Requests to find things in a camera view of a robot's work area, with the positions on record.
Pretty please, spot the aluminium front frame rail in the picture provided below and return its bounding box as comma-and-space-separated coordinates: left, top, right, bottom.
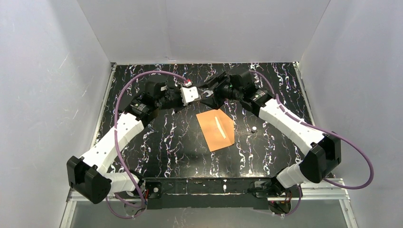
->
60, 178, 357, 228

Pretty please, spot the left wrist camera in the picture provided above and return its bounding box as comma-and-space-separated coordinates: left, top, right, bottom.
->
180, 86, 200, 106

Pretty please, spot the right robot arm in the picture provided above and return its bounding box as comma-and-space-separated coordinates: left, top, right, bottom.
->
197, 72, 341, 190

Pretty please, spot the orange envelope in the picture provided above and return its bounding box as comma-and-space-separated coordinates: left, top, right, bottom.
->
196, 109, 235, 152

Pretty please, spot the tan letter paper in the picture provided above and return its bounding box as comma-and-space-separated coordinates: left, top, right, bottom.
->
214, 116, 226, 139

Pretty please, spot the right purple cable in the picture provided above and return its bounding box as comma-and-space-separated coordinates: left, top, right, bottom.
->
250, 69, 375, 217

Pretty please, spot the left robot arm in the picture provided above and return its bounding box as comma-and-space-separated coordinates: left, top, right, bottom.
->
67, 81, 199, 204

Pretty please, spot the silver open-end wrench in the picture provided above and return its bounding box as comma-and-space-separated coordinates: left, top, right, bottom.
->
202, 90, 213, 97

